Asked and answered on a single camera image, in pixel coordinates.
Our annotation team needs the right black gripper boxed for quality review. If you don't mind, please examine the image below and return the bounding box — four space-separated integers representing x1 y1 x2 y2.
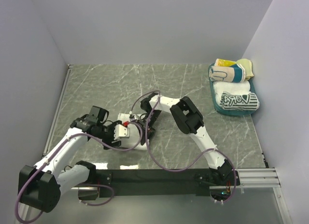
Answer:
135 110 162 146

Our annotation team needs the white terry towel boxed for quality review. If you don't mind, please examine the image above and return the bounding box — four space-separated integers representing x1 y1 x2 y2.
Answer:
117 113 149 151

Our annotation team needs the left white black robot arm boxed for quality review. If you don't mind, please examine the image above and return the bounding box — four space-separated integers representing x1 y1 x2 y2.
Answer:
17 106 121 213

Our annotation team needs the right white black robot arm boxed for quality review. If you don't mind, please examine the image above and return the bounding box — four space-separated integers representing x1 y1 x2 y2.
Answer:
139 91 237 186

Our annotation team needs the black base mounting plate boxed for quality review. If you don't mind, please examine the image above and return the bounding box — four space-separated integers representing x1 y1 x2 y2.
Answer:
70 168 241 201

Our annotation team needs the teal tray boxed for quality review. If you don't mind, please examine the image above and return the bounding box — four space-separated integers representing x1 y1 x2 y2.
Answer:
208 62 259 117

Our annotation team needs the yellow patterned rolled towel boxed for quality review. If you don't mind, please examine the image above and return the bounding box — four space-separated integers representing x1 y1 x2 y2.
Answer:
214 58 237 67

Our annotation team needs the beige teal rolled towel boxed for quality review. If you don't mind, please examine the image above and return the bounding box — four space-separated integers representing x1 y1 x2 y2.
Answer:
209 65 246 83

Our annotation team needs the black white striped rolled towel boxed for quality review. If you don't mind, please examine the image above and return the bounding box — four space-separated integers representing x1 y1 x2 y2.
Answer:
219 92 260 111

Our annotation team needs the pale yellow rolled towel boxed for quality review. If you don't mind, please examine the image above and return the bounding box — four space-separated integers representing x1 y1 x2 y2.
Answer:
237 58 254 80

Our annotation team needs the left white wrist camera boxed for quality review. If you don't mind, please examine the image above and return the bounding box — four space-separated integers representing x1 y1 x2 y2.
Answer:
114 124 130 140

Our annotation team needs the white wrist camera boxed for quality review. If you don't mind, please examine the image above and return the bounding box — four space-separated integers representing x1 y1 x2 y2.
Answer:
129 114 142 123
114 124 130 140

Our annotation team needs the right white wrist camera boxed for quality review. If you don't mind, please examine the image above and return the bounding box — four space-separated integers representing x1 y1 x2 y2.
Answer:
129 114 142 123

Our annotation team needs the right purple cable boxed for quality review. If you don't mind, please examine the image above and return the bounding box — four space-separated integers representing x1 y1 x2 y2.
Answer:
129 90 237 203

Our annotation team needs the aluminium rail frame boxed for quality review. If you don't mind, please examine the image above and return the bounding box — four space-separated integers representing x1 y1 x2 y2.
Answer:
14 63 294 224

